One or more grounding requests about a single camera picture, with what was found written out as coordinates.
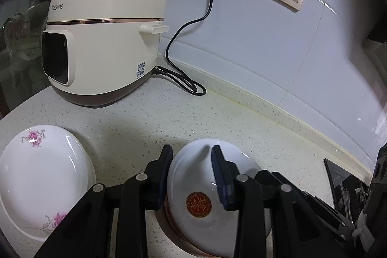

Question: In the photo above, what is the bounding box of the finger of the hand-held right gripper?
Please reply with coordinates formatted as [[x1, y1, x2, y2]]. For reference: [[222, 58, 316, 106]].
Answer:
[[301, 190, 355, 246]]

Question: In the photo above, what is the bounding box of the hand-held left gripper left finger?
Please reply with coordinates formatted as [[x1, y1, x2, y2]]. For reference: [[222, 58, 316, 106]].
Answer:
[[33, 145, 173, 258]]

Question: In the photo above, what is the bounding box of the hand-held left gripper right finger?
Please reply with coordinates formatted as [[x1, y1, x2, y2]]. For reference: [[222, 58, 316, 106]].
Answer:
[[212, 146, 348, 258]]

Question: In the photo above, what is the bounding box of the small floral white plate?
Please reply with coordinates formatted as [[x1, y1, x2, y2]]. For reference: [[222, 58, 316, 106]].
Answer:
[[0, 124, 97, 243]]

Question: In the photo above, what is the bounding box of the cream rice cooker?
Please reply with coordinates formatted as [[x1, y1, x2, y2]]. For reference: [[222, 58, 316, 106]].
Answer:
[[41, 0, 169, 108]]

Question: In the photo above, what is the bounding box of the glass door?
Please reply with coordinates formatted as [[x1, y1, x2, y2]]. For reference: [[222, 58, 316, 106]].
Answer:
[[0, 0, 100, 119]]

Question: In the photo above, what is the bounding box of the black power cable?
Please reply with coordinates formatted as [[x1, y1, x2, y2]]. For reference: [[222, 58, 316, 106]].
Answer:
[[153, 0, 220, 96]]

